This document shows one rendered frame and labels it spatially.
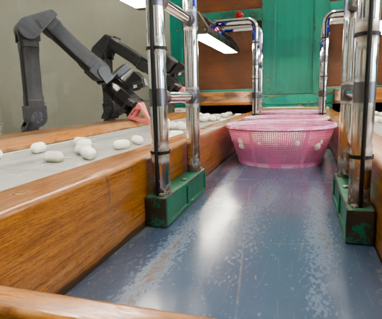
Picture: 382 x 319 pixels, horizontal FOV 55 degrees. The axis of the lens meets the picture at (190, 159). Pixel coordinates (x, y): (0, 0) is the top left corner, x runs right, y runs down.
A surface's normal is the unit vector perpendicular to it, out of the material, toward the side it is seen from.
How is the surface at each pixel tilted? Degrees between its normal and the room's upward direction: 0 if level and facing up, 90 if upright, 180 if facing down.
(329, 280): 0
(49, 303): 0
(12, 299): 0
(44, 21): 90
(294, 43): 90
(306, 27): 90
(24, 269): 90
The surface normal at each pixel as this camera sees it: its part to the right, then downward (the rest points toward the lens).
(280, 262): -0.03, -0.99
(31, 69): 0.50, 0.13
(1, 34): -0.21, 0.18
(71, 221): 0.96, 0.03
